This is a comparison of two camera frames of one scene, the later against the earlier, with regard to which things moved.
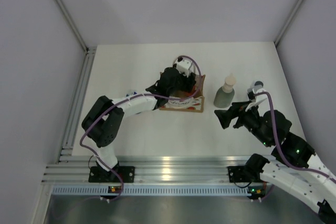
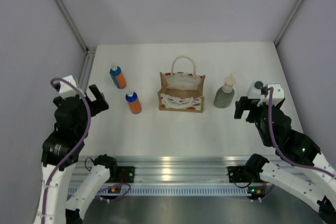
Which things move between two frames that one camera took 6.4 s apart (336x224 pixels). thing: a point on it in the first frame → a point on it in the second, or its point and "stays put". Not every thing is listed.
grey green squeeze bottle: [225, 94] stays put
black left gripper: [187, 85] → [99, 104]
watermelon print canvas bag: [192, 101] stays put
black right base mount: [241, 174] stays put
